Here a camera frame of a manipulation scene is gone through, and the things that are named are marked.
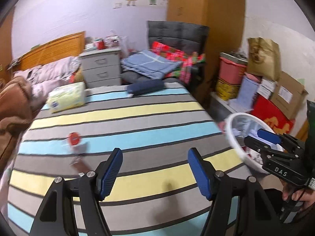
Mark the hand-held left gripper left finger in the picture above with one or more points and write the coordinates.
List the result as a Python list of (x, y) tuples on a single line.
[(110, 173)]

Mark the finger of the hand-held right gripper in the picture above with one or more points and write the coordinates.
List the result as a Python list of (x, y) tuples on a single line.
[(258, 146), (269, 136)]

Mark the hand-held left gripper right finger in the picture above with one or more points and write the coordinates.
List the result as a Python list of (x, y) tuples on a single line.
[(199, 174)]

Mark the white waste bin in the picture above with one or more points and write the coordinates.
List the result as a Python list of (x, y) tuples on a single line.
[(232, 140)]

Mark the person's right hand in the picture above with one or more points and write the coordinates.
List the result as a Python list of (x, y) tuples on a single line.
[(307, 199)]

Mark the red printed box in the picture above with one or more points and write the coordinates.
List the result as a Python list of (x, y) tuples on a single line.
[(265, 110)]

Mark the brown foil wrapper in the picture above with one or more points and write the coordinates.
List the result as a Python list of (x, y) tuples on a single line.
[(80, 164)]

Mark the brown cardboard box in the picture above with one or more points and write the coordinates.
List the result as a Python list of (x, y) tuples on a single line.
[(288, 95)]

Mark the small white box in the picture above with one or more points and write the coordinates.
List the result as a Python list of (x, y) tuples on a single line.
[(267, 87)]

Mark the pale blue box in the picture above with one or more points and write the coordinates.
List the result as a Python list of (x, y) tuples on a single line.
[(247, 91)]

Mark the yellow printed box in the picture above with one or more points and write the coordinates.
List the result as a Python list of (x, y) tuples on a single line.
[(225, 89)]

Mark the striped bed sheet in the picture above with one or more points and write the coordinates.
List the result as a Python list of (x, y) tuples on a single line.
[(147, 118)]

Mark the pink plastic bin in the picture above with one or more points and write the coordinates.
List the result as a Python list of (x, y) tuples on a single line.
[(231, 71)]

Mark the brown paper bag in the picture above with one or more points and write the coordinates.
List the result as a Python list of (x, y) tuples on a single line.
[(263, 59)]

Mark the yellow-green tissue pack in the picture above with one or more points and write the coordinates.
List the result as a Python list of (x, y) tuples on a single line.
[(66, 97)]

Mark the dark blue folded cloth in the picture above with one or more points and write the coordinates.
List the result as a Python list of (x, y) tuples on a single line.
[(145, 88)]

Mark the dark grey folded cloth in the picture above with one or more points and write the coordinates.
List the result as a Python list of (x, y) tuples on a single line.
[(133, 76)]

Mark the grey drawer nightstand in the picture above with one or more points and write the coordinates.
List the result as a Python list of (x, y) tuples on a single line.
[(101, 66)]

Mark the brown fleece blanket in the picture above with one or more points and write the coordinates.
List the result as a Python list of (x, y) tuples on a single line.
[(14, 108)]

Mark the pink grey quilt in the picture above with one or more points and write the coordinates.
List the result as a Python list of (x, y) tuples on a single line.
[(54, 68)]

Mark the red green plaid cloth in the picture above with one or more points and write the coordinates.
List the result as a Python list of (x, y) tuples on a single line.
[(172, 52)]

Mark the white plastic bag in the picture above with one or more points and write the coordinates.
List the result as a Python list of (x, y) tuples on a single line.
[(124, 46)]

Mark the tall wooden cabinet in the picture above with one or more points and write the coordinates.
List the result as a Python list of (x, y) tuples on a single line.
[(221, 17)]

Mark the red jar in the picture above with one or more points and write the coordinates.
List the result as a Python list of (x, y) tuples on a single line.
[(101, 44)]

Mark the wooden headboard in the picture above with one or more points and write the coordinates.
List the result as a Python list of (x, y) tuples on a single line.
[(54, 49)]

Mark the grey padded chair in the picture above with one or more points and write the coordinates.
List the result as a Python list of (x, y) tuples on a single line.
[(177, 30)]

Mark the wooden wardrobe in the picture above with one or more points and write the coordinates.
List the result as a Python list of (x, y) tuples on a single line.
[(6, 41)]

